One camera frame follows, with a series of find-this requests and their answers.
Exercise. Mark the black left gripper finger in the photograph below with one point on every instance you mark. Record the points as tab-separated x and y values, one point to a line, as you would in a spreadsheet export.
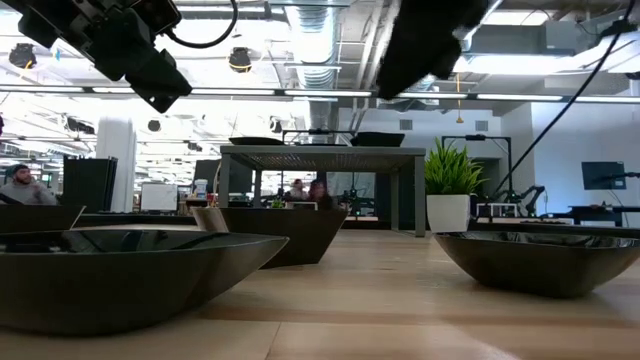
155	82

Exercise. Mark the black cabinet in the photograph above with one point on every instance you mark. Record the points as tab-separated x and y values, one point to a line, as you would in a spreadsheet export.
90	185

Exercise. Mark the grey wall vent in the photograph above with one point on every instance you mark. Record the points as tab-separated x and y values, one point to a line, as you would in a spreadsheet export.
481	125
406	124

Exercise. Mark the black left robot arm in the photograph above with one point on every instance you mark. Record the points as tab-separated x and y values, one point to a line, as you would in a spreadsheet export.
30	15

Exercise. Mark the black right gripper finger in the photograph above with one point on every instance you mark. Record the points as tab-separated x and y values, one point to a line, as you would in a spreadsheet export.
415	60

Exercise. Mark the green plant in white pot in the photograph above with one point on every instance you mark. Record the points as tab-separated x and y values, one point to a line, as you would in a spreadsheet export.
447	212

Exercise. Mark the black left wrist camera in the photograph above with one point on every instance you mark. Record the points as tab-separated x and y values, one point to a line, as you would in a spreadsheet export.
160	15

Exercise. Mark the yellow hanging pendant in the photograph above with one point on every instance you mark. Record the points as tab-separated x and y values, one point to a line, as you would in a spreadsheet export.
459	119

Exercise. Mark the black leaf-shaped mini plate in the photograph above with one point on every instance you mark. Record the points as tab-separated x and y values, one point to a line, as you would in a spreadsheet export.
125	285
535	270

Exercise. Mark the small black ceiling speaker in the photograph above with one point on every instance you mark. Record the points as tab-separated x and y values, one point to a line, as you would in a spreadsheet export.
154	125

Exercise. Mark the black ceiling dome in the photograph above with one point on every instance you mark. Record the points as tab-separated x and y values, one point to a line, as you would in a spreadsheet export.
240	57
22	55

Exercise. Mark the black standing desk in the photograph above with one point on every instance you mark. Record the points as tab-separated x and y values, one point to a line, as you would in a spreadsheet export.
600	210

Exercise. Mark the grey perforated metal shelf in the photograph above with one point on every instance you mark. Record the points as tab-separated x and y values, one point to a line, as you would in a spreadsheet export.
325	151

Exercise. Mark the black desk monitor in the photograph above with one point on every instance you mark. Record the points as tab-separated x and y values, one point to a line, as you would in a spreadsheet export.
240	175

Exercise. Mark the black gantry frame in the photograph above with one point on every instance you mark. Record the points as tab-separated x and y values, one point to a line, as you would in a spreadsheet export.
475	137

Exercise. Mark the black background robot arm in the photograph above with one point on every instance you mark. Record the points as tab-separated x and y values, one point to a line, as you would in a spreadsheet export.
357	200
532	195

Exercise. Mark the small green plant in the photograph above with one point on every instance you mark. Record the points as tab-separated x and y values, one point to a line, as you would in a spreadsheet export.
277	203

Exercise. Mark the ribbed silver air duct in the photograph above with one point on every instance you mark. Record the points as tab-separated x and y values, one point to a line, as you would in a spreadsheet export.
312	50

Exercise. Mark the white bottle blue cap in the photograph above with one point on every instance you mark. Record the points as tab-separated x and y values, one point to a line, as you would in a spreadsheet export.
201	190

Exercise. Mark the white screen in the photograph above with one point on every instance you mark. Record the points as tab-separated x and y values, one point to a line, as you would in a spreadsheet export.
158	196

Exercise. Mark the person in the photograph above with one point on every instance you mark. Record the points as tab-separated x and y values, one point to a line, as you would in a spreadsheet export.
297	189
25	192
320	192

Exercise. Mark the black wall monitor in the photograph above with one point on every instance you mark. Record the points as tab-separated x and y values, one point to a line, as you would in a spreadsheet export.
602	175

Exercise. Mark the small white rack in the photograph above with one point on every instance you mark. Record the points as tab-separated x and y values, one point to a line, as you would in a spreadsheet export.
500	204

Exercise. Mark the black teardrop mini plate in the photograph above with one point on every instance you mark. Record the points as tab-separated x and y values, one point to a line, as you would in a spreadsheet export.
255	141

